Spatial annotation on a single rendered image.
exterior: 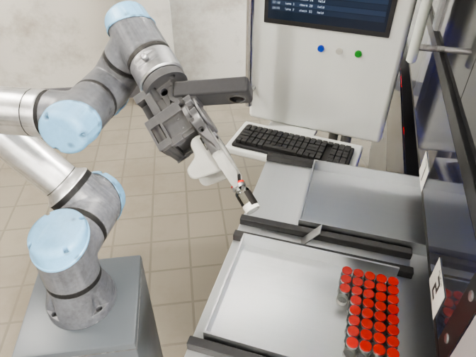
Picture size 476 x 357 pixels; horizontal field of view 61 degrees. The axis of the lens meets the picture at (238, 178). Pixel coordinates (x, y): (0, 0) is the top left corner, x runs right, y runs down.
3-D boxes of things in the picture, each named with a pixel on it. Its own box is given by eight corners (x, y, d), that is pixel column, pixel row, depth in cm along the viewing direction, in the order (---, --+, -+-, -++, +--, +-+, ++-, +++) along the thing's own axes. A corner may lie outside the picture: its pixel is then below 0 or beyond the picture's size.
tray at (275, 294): (395, 278, 87) (399, 267, 85) (395, 398, 67) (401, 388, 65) (243, 243, 95) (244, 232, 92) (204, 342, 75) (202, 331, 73)
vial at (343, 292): (347, 298, 82) (351, 284, 79) (346, 307, 81) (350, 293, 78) (336, 295, 83) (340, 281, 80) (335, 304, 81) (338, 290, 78)
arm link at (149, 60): (180, 60, 68) (159, 34, 60) (193, 81, 67) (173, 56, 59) (144, 86, 69) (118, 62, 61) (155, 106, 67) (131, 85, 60)
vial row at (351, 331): (360, 283, 85) (364, 269, 82) (353, 363, 72) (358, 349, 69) (349, 281, 86) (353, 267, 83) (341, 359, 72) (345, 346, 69)
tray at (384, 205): (437, 190, 110) (441, 180, 108) (448, 261, 90) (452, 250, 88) (312, 168, 118) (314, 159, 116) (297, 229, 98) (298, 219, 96)
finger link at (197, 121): (217, 163, 58) (191, 118, 61) (228, 156, 58) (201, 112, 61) (206, 151, 53) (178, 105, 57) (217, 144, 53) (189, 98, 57)
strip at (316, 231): (319, 242, 95) (322, 224, 91) (317, 251, 93) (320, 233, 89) (261, 229, 98) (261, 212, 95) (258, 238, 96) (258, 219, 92)
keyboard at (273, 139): (354, 150, 139) (355, 144, 137) (346, 173, 129) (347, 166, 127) (246, 127, 151) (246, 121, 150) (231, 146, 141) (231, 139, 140)
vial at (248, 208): (258, 205, 54) (242, 179, 56) (244, 214, 55) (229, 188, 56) (261, 207, 56) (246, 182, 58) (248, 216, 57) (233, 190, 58)
